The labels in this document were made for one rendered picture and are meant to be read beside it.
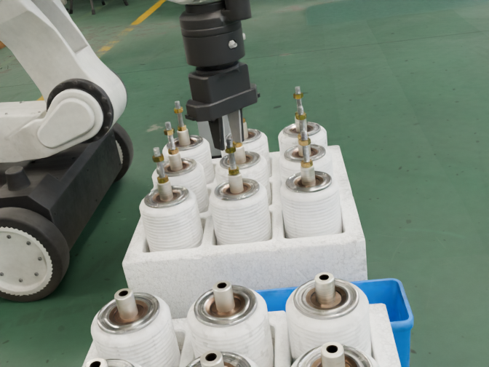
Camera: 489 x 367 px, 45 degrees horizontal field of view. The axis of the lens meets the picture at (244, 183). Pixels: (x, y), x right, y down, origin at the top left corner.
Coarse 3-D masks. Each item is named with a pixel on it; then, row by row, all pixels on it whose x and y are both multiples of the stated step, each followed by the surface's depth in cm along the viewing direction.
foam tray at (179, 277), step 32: (352, 224) 96; (128, 256) 97; (160, 256) 96; (192, 256) 95; (224, 256) 94; (256, 256) 94; (288, 256) 94; (320, 256) 93; (352, 256) 93; (160, 288) 97; (192, 288) 97; (256, 288) 97
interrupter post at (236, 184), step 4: (228, 176) 96; (232, 176) 95; (236, 176) 95; (240, 176) 96; (228, 180) 96; (232, 180) 96; (236, 180) 95; (240, 180) 96; (232, 184) 96; (236, 184) 96; (240, 184) 96; (232, 188) 96; (236, 188) 96; (240, 188) 96; (232, 192) 97; (236, 192) 96
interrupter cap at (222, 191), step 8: (224, 184) 99; (248, 184) 98; (256, 184) 98; (216, 192) 97; (224, 192) 97; (240, 192) 96; (248, 192) 95; (256, 192) 95; (224, 200) 95; (232, 200) 94
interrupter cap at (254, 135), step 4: (248, 128) 121; (248, 132) 120; (252, 132) 120; (256, 132) 119; (260, 132) 119; (228, 136) 119; (248, 136) 119; (252, 136) 118; (256, 136) 117; (260, 136) 117; (232, 140) 117; (244, 140) 116; (248, 140) 116; (252, 140) 115; (256, 140) 116
